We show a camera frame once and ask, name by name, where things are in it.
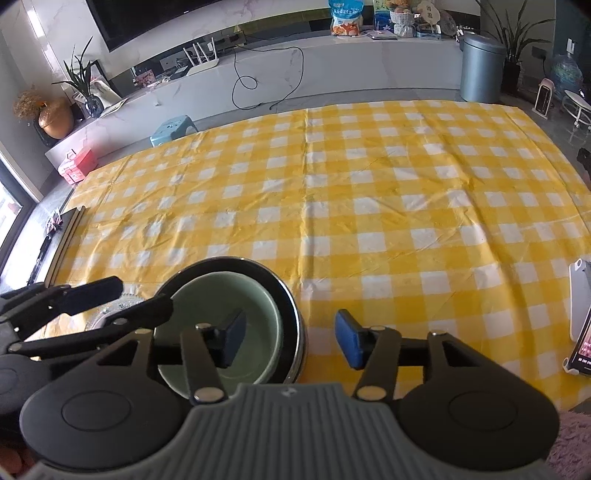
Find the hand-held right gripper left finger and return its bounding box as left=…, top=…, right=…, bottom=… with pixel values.
left=85, top=308, right=247, bottom=407

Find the pink box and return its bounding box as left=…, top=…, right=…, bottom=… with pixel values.
left=58, top=148, right=99, bottom=185

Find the green plant in glass vase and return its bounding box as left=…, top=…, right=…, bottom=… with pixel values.
left=52, top=37, right=109, bottom=118

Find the pink fluffy rug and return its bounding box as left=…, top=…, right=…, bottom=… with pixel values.
left=545, top=408, right=591, bottom=480

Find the black cable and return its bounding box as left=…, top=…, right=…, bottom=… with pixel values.
left=231, top=45, right=305, bottom=110

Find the light blue plastic stool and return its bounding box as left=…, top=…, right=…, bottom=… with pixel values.
left=150, top=117, right=197, bottom=147

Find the white router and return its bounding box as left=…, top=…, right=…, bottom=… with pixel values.
left=182, top=39, right=220, bottom=75

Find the long white tv cabinet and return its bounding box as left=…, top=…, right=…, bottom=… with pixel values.
left=44, top=34, right=467, bottom=162

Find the grey metal trash can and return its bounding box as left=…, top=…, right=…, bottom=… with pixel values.
left=460, top=33, right=506, bottom=103

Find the pink space heater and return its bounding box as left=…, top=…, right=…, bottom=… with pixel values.
left=533, top=78, right=557, bottom=118

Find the orange vase with dried flowers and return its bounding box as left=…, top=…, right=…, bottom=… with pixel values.
left=13, top=88, right=75, bottom=140

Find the yellow checkered tablecloth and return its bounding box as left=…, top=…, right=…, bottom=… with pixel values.
left=46, top=99, right=591, bottom=411

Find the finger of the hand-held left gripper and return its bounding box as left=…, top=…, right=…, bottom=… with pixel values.
left=0, top=276, right=124, bottom=333
left=11, top=294, right=174, bottom=360

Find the blue and white snack bag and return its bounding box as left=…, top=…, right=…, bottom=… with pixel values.
left=329, top=0, right=363, bottom=38

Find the wooden framed board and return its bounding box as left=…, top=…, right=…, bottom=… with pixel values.
left=28, top=205, right=86, bottom=284

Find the white round stand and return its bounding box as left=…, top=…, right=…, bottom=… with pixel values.
left=561, top=90, right=591, bottom=130

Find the flower basket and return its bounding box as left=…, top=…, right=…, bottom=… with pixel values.
left=388, top=0, right=419, bottom=38

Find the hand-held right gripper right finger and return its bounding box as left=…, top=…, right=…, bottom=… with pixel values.
left=335, top=309, right=497, bottom=402

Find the black smartphone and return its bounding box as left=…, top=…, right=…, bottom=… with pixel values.
left=567, top=305, right=591, bottom=377

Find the potted plant in black pot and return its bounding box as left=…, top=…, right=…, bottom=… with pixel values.
left=478, top=0, right=555, bottom=95

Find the blue water bottle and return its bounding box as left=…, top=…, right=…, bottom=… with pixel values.
left=551, top=53, right=583, bottom=100

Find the black television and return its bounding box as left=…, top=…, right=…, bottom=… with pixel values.
left=87, top=0, right=331, bottom=52

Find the green ceramic bowl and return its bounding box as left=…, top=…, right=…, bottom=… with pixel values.
left=153, top=272, right=283, bottom=400

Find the clear patterned glass plate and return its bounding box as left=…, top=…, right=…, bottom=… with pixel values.
left=83, top=291, right=153, bottom=330

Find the teal steel bowl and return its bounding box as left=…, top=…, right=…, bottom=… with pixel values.
left=152, top=257, right=308, bottom=386

